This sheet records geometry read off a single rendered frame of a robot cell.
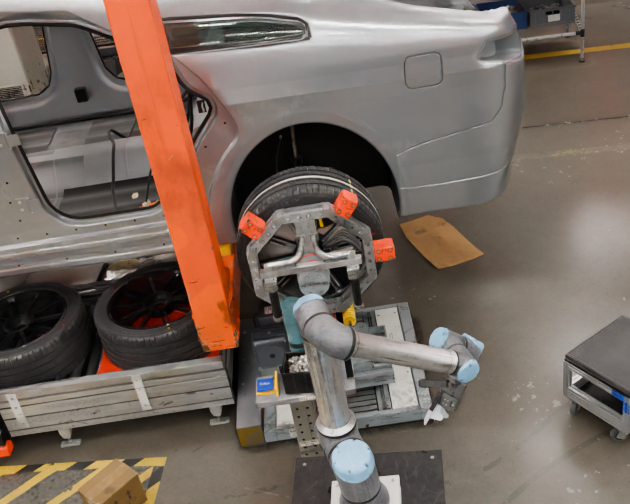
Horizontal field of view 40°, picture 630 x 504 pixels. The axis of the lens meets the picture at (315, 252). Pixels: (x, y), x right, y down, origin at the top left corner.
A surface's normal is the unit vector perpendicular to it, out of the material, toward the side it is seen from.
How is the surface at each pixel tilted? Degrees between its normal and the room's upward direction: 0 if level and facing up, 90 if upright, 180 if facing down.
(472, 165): 90
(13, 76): 90
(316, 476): 0
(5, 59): 90
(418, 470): 0
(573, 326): 0
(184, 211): 90
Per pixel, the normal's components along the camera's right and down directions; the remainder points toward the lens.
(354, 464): -0.18, -0.74
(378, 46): 0.03, 0.37
